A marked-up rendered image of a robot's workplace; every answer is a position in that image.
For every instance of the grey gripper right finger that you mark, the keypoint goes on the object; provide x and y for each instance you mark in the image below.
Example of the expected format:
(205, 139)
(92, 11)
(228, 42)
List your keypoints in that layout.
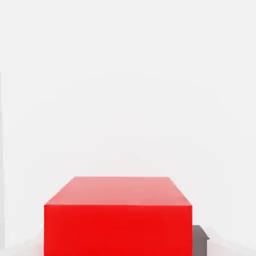
(199, 243)

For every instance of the small red cube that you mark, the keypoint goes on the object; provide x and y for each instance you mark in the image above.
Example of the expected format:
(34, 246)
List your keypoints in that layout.
(118, 230)

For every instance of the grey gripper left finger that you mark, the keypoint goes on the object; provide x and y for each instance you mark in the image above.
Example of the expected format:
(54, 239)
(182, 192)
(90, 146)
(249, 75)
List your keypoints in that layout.
(37, 248)

